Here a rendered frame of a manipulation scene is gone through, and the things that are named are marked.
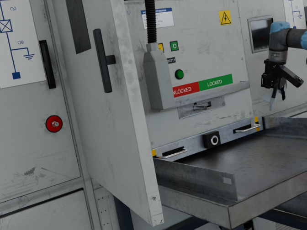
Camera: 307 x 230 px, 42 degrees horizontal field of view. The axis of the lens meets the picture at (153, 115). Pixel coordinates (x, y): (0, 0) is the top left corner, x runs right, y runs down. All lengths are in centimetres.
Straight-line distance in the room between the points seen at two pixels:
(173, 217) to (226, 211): 78
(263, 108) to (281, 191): 96
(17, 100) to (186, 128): 56
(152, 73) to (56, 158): 47
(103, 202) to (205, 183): 60
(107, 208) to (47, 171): 28
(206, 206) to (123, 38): 45
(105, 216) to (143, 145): 72
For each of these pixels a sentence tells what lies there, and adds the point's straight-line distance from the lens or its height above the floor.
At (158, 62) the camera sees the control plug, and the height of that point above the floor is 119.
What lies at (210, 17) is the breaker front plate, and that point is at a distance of 148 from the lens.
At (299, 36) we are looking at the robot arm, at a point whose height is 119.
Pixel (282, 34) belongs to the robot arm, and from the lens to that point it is 169.
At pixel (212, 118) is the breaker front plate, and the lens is 145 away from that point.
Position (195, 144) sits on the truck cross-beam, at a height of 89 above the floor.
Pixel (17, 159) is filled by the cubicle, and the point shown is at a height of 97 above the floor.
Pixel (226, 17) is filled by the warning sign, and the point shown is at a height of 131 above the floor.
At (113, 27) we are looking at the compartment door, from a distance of 87.
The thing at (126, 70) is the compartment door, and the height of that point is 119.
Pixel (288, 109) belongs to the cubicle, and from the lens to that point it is 217.
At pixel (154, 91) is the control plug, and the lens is 121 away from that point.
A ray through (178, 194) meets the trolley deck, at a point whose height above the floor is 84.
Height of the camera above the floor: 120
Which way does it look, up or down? 8 degrees down
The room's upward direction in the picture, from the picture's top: 10 degrees counter-clockwise
